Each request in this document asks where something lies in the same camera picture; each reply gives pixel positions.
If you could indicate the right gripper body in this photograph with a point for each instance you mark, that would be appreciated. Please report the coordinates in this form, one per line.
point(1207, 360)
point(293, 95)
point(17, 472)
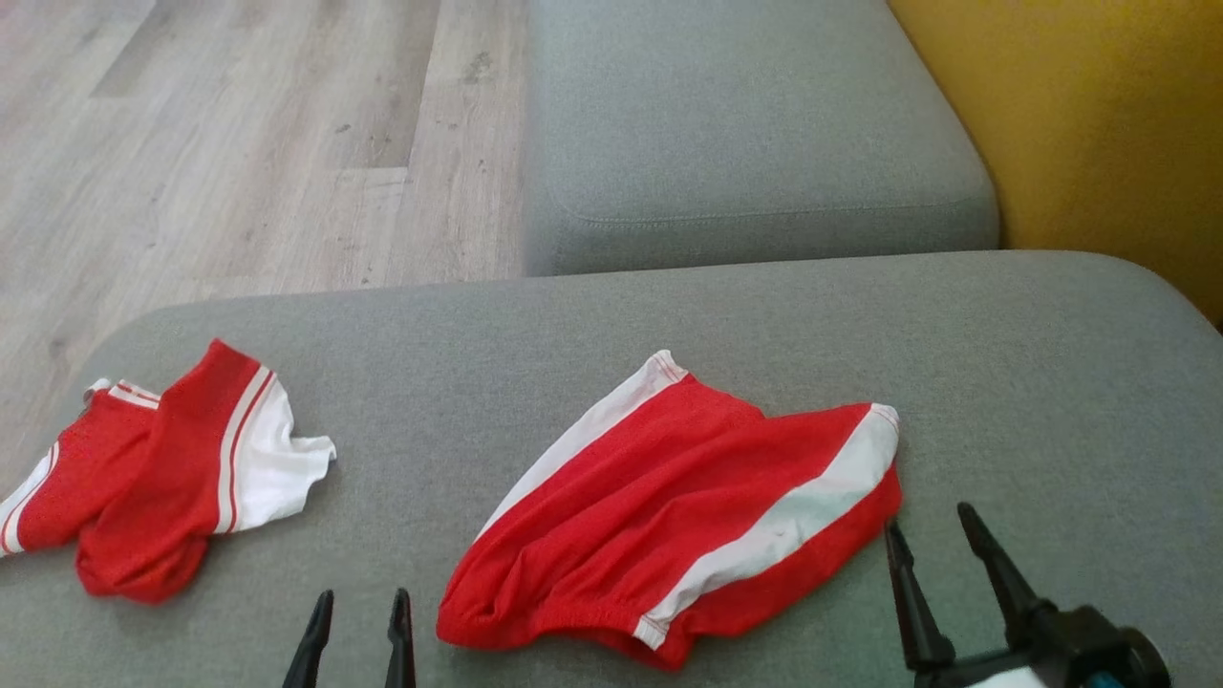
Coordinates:
point(1080, 650)

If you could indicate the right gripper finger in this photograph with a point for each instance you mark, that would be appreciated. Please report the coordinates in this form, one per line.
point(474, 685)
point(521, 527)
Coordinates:
point(917, 612)
point(1003, 573)

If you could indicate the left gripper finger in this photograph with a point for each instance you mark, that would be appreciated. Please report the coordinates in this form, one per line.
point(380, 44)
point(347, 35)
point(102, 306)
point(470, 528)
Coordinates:
point(400, 640)
point(313, 640)

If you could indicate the red white basketball jersey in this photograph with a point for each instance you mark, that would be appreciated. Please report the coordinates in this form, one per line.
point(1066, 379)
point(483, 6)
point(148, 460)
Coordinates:
point(162, 478)

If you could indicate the red white sports shorts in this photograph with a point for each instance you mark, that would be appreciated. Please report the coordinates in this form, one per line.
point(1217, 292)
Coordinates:
point(650, 497)

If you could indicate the large grey sofa seat cushion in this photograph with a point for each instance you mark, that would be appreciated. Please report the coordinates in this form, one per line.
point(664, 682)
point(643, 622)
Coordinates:
point(573, 315)

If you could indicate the yellow sofa backrest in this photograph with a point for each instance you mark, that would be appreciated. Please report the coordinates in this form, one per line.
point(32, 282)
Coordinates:
point(1099, 115)

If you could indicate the grey sofa cushion with seam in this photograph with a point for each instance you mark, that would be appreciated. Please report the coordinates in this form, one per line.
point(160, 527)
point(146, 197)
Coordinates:
point(745, 115)

